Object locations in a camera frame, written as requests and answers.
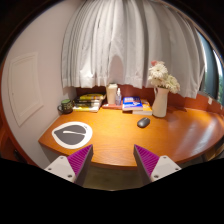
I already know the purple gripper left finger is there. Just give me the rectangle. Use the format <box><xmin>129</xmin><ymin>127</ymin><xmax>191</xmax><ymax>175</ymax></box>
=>
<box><xmin>45</xmin><ymin>145</ymin><xmax>93</xmax><ymax>186</ymax></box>

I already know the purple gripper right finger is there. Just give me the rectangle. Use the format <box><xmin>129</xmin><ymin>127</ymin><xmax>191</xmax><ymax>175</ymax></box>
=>
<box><xmin>133</xmin><ymin>145</ymin><xmax>180</xmax><ymax>185</ymax></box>

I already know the round grey white mouse pad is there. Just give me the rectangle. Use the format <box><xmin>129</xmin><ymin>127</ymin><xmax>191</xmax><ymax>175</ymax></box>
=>
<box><xmin>52</xmin><ymin>121</ymin><xmax>93</xmax><ymax>150</ymax></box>

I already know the black computer mouse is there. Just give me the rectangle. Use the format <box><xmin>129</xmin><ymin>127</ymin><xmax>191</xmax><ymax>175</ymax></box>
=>
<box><xmin>137</xmin><ymin>117</ymin><xmax>150</xmax><ymax>128</ymax></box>

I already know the yellow white book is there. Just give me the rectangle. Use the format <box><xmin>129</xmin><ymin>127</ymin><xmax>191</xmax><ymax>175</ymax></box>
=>
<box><xmin>133</xmin><ymin>99</ymin><xmax>152</xmax><ymax>115</ymax></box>

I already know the white ceramic vase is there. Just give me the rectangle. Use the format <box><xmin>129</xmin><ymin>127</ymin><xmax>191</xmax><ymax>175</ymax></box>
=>
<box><xmin>152</xmin><ymin>87</ymin><xmax>169</xmax><ymax>118</ymax></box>

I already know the dark green mug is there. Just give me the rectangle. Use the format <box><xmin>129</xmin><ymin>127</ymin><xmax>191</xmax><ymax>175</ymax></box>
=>
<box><xmin>57</xmin><ymin>99</ymin><xmax>73</xmax><ymax>114</ymax></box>

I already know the stack of dark books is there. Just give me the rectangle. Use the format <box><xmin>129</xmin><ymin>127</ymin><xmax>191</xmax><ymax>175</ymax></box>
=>
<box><xmin>73</xmin><ymin>93</ymin><xmax>106</xmax><ymax>112</ymax></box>

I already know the blue book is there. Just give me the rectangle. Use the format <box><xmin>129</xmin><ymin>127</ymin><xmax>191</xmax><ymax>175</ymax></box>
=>
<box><xmin>122</xmin><ymin>97</ymin><xmax>143</xmax><ymax>111</ymax></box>

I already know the red flat tray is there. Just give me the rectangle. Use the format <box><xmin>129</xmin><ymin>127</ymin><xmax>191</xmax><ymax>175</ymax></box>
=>
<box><xmin>102</xmin><ymin>104</ymin><xmax>122</xmax><ymax>110</ymax></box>

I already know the clear sanitizer bottle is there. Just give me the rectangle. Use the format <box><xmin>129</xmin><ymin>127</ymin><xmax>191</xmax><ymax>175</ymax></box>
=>
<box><xmin>115</xmin><ymin>88</ymin><xmax>122</xmax><ymax>106</ymax></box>

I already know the white pleated curtain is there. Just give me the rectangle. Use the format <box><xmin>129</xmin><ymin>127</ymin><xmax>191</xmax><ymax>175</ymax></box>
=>
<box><xmin>61</xmin><ymin>0</ymin><xmax>205</xmax><ymax>98</ymax></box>

